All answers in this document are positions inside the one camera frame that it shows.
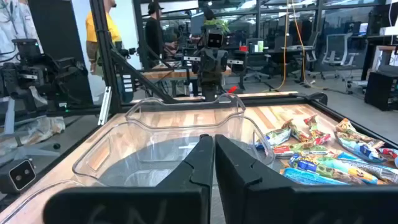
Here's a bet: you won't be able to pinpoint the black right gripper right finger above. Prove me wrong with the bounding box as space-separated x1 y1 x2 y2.
215 134 398 224

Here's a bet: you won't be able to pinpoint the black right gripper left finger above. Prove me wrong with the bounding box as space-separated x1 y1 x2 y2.
42 133 216 224

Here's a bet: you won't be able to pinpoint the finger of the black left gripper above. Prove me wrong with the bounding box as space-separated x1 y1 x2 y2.
213 76 225 101
201 76 214 102

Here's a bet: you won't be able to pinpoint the snack bars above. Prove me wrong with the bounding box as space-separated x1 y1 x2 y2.
272 142 329 158

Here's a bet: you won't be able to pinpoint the orange brown granola bar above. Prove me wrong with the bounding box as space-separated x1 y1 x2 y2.
288 154 379 185

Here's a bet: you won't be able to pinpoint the brown oat granola bar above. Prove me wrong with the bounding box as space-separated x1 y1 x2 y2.
335 118 385 149

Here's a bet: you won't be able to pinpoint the green leafy plant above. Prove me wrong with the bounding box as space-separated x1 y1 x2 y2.
203 17 230 34

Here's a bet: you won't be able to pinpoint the wooden background table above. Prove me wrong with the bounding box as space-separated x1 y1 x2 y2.
141 63 233 80

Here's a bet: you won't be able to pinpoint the black office chair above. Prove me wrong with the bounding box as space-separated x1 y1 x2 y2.
244 37 271 82

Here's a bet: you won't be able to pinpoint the person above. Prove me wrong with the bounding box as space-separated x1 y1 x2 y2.
85 0 124 77
144 1 177 68

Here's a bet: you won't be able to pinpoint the silver aluminium bar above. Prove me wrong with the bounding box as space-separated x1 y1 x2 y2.
97 86 113 126

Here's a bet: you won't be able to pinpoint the white office chair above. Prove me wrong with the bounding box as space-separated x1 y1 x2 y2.
320 32 360 81

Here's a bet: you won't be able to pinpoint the black floor box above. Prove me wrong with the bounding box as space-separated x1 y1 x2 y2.
364 71 398 111

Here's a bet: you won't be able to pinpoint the crumpled plastic bag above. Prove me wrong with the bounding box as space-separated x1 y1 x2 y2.
0 115 67 147

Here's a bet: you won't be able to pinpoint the black background robot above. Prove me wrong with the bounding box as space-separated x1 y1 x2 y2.
0 39 91 111

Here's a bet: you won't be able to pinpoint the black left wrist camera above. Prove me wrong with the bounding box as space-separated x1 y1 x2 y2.
206 29 224 49

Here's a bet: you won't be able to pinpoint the yellow hanging cable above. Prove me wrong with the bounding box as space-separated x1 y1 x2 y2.
270 0 290 93

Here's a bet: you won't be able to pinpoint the orange hanging cable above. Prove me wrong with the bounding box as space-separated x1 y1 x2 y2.
290 0 326 91

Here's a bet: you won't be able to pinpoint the black table-level camera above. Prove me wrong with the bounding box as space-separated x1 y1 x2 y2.
0 157 37 194

